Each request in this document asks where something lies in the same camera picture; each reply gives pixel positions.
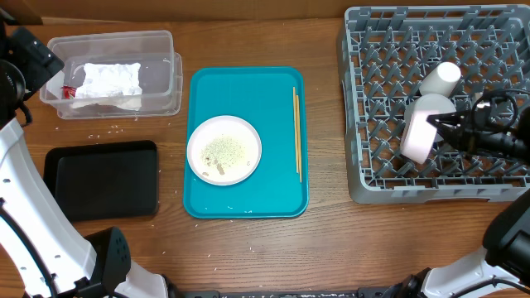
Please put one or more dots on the grey dishwasher rack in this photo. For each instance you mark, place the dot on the grey dishwasher rack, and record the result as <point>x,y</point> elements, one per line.
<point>384,53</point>

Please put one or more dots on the black tray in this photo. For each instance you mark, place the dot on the black tray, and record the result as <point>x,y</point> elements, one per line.
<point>104,181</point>

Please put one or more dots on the red snack wrapper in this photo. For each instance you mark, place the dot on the red snack wrapper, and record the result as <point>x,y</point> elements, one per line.
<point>68,92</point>

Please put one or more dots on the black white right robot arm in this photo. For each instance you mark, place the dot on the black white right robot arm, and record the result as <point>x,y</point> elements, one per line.
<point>502,260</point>

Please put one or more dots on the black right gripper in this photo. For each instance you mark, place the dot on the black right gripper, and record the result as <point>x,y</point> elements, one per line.
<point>457,136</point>

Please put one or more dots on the white paper cup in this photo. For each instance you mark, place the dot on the white paper cup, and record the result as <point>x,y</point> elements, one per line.
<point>442,80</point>

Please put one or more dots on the wooden chopstick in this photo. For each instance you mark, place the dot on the wooden chopstick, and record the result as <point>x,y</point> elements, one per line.
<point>295,123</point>
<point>298,137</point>

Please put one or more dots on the white napkin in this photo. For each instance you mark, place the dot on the white napkin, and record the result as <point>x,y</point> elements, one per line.
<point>112,85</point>

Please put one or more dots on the clear plastic bin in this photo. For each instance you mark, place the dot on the clear plastic bin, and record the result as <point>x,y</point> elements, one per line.
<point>160,75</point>

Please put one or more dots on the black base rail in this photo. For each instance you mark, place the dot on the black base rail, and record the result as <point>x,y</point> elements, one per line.
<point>366,292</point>

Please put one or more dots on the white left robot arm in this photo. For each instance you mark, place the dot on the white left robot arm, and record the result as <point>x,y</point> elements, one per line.
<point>52,258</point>

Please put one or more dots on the teal plastic tray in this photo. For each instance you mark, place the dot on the teal plastic tray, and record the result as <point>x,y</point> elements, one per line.
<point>262,96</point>

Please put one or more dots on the grey bowl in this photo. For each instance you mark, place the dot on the grey bowl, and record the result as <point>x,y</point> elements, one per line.
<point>436,103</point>

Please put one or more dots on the large white plate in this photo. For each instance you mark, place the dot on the large white plate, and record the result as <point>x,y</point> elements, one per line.
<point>224,150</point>

